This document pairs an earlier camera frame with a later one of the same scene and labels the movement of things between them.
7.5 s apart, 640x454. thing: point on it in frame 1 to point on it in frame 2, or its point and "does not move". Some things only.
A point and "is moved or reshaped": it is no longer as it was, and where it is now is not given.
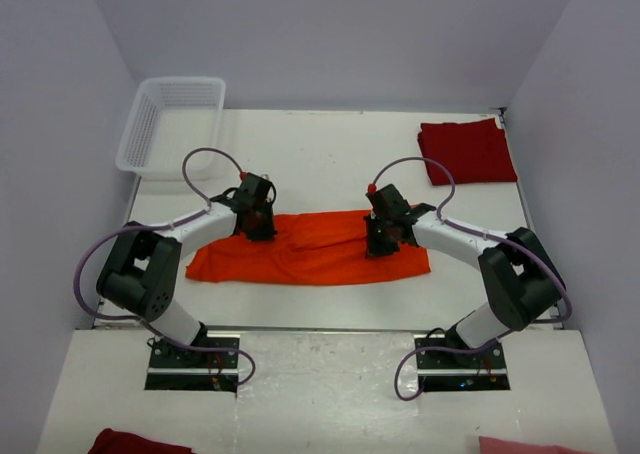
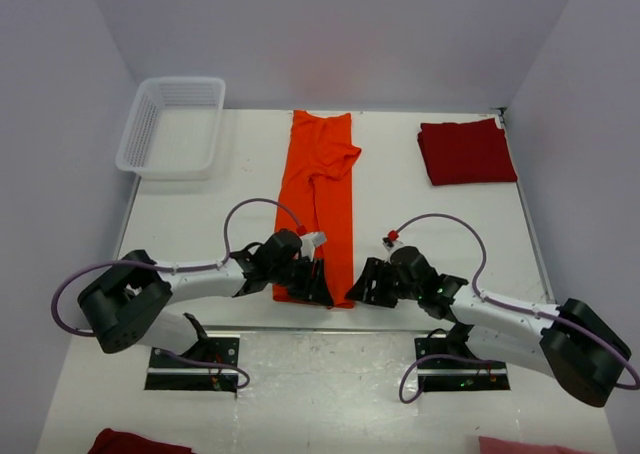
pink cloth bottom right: x=491 y=445 does not move
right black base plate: x=448 y=371 does not move
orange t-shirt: x=310 y=248 is moved or reshaped
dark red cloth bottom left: x=118 y=442 does not move
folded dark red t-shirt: x=476 y=151 does not move
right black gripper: x=374 y=249 to x=375 y=270
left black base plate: x=174 y=369 does not move
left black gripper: x=267 y=232 to x=313 y=287
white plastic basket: x=169 y=116 does not move
